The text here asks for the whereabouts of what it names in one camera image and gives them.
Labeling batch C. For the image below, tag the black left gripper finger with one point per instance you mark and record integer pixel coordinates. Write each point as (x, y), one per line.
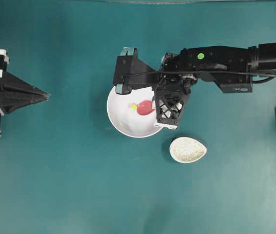
(11, 101)
(9, 81)

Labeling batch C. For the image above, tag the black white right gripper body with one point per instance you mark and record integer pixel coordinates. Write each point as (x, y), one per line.
(170, 99)

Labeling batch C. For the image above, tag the pink ceramic spoon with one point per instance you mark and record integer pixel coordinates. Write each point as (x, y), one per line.
(145, 108)

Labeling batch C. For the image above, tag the yellow hexagonal prism block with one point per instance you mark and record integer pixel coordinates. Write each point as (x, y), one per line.
(133, 106)

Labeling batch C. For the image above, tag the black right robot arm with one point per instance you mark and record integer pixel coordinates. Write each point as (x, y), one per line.
(232, 69)

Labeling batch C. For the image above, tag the white round bowl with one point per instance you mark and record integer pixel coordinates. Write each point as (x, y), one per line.
(126, 119)

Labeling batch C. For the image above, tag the speckled egg-shaped spoon rest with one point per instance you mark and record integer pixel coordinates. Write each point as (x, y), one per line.
(187, 150)

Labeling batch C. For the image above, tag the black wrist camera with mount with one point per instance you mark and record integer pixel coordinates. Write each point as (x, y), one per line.
(132, 74)

